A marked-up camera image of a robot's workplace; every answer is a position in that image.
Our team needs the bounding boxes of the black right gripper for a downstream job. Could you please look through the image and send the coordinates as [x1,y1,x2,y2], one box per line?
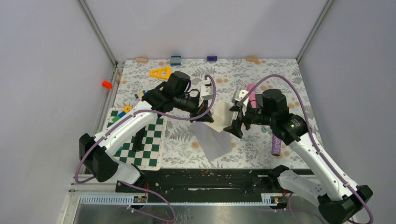
[223,100,275,138]

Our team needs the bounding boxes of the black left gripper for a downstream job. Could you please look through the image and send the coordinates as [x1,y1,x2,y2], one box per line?
[175,93,214,123]

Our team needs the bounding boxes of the tan lined letter paper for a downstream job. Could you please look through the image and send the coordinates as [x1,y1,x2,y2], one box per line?
[205,101,234,133]

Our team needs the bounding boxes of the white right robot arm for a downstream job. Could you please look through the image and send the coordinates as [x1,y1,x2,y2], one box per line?
[225,89,373,224]

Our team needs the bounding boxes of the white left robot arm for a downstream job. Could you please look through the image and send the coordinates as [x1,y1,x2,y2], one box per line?
[74,71,216,192]

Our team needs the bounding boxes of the grey paper envelope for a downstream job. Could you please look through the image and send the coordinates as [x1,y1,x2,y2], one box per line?
[191,122,233,161]

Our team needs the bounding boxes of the floral patterned table mat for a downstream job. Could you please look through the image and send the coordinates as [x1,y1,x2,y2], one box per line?
[114,59,319,169]

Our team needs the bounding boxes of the pink toy microphone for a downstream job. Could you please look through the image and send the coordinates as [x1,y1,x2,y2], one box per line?
[247,83,257,108]

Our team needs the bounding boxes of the dark green building baseplate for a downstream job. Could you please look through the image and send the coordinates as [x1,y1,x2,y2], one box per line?
[253,94,263,108]

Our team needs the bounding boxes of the purple glitter microphone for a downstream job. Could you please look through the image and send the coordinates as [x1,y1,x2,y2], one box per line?
[271,134,282,156]

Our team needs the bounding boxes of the dark purple building brick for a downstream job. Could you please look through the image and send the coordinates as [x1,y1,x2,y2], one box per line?
[206,56,218,62]

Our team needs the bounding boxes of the yellow triangle toy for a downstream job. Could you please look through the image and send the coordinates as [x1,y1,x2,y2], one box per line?
[149,67,171,80]

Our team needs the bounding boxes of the blue building brick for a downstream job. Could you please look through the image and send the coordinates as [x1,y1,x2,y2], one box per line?
[170,56,182,66]

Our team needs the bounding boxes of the right wooden cylinder block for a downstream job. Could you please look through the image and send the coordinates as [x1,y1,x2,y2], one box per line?
[246,57,261,64]

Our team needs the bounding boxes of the wooden cylinder block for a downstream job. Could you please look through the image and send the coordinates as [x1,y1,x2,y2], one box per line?
[135,57,148,63]
[246,57,261,64]

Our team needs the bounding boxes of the green white chessboard mat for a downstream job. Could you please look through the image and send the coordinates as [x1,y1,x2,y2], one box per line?
[104,108,168,171]

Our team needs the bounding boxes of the wooden toy car blue wheels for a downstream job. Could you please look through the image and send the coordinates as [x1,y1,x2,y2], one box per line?
[134,91,146,100]

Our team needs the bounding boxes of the black rectangular bar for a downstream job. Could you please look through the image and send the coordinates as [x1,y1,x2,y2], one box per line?
[132,128,145,152]

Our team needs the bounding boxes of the small coloured block toy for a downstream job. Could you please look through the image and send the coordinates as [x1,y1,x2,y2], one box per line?
[111,106,132,122]

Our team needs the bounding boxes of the left wooden cylinder block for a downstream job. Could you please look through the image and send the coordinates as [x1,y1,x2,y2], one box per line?
[135,57,148,63]

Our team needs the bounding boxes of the orange plastic cap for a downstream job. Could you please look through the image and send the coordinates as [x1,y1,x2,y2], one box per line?
[101,81,113,89]

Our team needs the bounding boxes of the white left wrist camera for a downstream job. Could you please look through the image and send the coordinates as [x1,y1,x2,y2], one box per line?
[200,79,214,101]

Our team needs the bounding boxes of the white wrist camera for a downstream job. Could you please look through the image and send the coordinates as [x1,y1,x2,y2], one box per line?
[232,90,249,108]
[200,79,214,101]

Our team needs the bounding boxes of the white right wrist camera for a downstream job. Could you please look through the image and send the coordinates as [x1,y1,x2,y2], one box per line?
[232,90,249,108]

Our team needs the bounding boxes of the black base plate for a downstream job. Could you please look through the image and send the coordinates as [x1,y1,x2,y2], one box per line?
[115,168,299,204]

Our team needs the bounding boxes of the white slotted cable duct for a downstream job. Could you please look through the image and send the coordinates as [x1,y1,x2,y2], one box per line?
[79,193,287,207]

